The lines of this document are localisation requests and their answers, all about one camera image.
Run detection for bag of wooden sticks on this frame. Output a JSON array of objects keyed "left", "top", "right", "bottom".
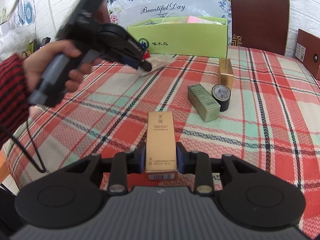
[{"left": 137, "top": 54, "right": 175, "bottom": 76}]

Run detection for gold rectangular box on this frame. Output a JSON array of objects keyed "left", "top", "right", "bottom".
[{"left": 145, "top": 112, "right": 177, "bottom": 180}]

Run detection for green-grey rectangular box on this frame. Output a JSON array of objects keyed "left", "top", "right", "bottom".
[{"left": 188, "top": 84, "right": 220, "bottom": 122}]

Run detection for pink sticky notes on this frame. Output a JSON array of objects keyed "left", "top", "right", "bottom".
[{"left": 186, "top": 16, "right": 213, "bottom": 24}]

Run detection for black tape roll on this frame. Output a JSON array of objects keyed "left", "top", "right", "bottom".
[{"left": 212, "top": 84, "right": 231, "bottom": 112}]

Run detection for person's left hand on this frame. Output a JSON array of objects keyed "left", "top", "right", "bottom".
[{"left": 22, "top": 4, "right": 111, "bottom": 93}]

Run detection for floral plastic bag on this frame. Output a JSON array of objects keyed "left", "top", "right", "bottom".
[{"left": 106, "top": 0, "right": 232, "bottom": 30}]

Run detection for light green cardboard box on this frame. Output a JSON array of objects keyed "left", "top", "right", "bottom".
[{"left": 127, "top": 16, "right": 228, "bottom": 58}]

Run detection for plaid bed sheet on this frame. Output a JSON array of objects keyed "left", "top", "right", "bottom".
[{"left": 15, "top": 47, "right": 319, "bottom": 238}]

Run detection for brown shoe box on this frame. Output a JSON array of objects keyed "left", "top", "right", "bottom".
[{"left": 295, "top": 29, "right": 320, "bottom": 80}]

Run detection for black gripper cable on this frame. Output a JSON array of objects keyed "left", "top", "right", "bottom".
[{"left": 0, "top": 119, "right": 48, "bottom": 173}]

